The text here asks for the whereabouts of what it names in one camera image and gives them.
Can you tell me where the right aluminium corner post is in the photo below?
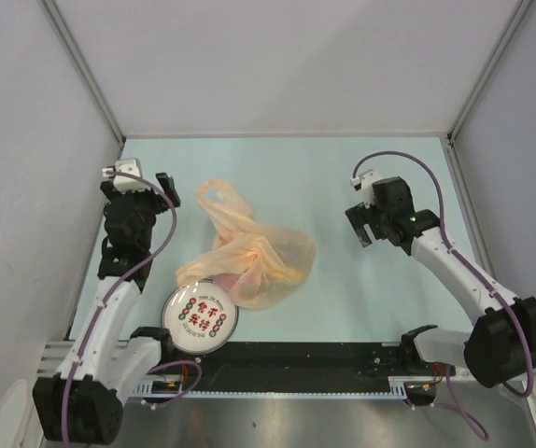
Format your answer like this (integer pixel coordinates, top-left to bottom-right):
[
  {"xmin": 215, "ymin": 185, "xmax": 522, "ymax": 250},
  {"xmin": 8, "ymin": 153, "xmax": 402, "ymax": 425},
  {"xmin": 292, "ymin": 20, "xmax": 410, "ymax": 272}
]
[{"xmin": 446, "ymin": 0, "xmax": 535, "ymax": 145}]

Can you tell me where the purple cable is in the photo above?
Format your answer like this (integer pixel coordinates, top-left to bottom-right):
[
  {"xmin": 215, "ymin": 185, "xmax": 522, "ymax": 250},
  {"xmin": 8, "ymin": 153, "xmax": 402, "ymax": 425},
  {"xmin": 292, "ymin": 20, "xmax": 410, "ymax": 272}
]
[
  {"xmin": 351, "ymin": 149, "xmax": 536, "ymax": 441},
  {"xmin": 57, "ymin": 170, "xmax": 204, "ymax": 442}
]

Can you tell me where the white slotted cable duct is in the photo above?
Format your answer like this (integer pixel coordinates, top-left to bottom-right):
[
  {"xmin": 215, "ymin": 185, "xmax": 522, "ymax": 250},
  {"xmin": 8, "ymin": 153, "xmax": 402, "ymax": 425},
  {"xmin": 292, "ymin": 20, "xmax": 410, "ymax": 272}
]
[{"xmin": 130, "ymin": 377, "xmax": 407, "ymax": 401}]

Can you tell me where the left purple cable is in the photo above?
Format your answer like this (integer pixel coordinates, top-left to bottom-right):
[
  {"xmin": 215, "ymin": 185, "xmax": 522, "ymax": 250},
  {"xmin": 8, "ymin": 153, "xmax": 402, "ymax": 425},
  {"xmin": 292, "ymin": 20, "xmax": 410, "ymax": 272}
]
[{"xmin": 57, "ymin": 170, "xmax": 204, "ymax": 442}]

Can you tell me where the yellow fake banana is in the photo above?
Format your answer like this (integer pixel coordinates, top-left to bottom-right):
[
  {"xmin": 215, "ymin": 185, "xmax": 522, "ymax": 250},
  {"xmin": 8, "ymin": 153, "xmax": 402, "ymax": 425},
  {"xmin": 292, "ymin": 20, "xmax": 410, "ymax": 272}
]
[{"xmin": 268, "ymin": 268, "xmax": 303, "ymax": 285}]

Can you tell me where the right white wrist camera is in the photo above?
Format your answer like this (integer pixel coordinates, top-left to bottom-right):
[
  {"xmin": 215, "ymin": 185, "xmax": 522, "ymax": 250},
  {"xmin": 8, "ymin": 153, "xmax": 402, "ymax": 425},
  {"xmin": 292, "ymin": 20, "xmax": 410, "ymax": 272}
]
[{"xmin": 350, "ymin": 170, "xmax": 384, "ymax": 208}]

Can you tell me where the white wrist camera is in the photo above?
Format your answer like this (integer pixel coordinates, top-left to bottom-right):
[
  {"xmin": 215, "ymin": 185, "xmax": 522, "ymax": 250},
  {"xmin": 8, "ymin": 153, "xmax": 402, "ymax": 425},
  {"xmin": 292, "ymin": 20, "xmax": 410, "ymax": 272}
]
[
  {"xmin": 350, "ymin": 170, "xmax": 384, "ymax": 208},
  {"xmin": 102, "ymin": 159, "xmax": 149, "ymax": 194}
]

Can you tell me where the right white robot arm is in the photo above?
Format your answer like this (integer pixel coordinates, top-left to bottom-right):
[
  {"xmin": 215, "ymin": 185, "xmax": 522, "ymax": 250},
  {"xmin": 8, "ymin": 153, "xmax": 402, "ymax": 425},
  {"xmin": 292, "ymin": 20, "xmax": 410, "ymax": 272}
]
[{"xmin": 346, "ymin": 170, "xmax": 536, "ymax": 388}]

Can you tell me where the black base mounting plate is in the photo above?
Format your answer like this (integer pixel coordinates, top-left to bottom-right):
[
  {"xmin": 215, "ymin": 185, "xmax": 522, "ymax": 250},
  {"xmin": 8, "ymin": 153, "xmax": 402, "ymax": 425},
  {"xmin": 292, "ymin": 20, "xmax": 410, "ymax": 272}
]
[{"xmin": 122, "ymin": 340, "xmax": 456, "ymax": 391}]

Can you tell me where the aluminium corner post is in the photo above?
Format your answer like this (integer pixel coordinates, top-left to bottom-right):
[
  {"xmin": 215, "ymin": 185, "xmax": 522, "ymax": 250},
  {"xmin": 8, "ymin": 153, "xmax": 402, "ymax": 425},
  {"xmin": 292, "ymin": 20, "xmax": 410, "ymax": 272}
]
[
  {"xmin": 37, "ymin": 0, "xmax": 126, "ymax": 148},
  {"xmin": 446, "ymin": 0, "xmax": 535, "ymax": 145}
]

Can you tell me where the white printed round plate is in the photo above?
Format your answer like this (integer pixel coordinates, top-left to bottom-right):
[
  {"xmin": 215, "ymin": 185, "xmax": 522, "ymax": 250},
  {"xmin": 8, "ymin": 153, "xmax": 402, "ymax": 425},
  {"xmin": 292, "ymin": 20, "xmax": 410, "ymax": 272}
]
[{"xmin": 162, "ymin": 280, "xmax": 239, "ymax": 355}]

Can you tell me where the translucent orange plastic bag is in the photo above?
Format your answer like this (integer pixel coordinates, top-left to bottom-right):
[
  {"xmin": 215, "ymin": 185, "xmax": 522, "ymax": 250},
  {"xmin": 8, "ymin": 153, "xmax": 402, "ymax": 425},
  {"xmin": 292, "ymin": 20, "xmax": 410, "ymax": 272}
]
[{"xmin": 176, "ymin": 180, "xmax": 317, "ymax": 309}]

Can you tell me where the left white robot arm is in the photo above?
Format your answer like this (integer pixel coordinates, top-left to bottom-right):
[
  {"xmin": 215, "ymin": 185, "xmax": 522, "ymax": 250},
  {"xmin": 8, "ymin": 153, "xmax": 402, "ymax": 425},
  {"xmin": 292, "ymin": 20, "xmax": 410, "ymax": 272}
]
[{"xmin": 33, "ymin": 169, "xmax": 180, "ymax": 445}]

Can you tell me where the left aluminium corner post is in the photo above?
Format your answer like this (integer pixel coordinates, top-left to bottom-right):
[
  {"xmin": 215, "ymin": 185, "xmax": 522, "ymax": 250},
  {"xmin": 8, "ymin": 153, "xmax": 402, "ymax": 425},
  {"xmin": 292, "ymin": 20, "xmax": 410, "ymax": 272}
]
[{"xmin": 37, "ymin": 0, "xmax": 126, "ymax": 148}]

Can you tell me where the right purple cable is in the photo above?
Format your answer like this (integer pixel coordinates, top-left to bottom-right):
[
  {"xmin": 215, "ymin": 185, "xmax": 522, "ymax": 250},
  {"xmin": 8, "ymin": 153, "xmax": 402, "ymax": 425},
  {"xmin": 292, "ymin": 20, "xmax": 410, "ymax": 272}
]
[{"xmin": 351, "ymin": 149, "xmax": 536, "ymax": 441}]

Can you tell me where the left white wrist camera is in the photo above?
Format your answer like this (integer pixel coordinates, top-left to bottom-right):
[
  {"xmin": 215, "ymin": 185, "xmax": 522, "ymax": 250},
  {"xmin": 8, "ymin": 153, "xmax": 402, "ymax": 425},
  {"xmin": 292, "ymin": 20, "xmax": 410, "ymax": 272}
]
[{"xmin": 102, "ymin": 159, "xmax": 149, "ymax": 194}]

